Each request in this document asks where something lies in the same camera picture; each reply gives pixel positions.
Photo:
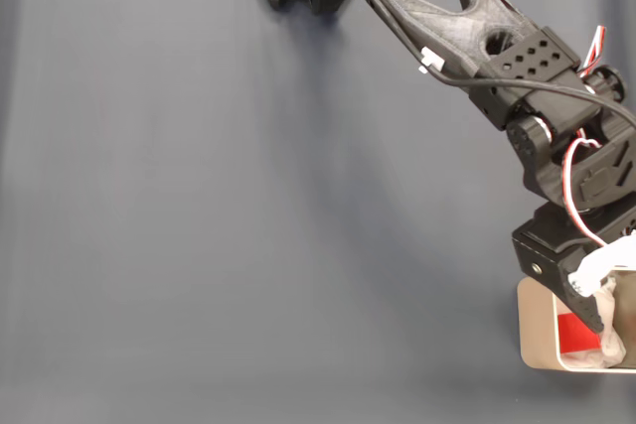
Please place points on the beige metal box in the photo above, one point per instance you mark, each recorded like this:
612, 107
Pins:
536, 325

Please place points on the white crumpled cloth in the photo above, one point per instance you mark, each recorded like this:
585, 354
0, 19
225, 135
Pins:
613, 349

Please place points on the white camera board mount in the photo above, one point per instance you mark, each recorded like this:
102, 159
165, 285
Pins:
601, 265

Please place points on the red cube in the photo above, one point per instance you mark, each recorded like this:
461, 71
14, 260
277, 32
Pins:
576, 334

